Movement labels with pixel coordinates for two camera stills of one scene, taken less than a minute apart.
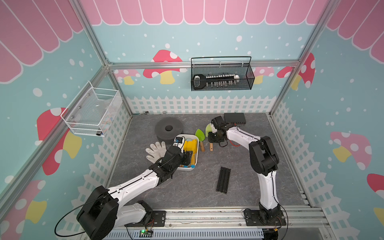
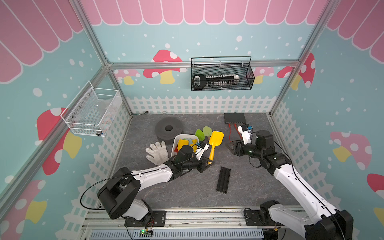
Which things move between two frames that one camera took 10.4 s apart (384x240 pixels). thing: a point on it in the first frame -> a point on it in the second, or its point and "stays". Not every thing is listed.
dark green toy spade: x=201 y=137 stays
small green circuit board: x=144 y=233 stays
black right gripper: x=210 y=139 -> x=236 y=144
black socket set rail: x=200 y=81 stays
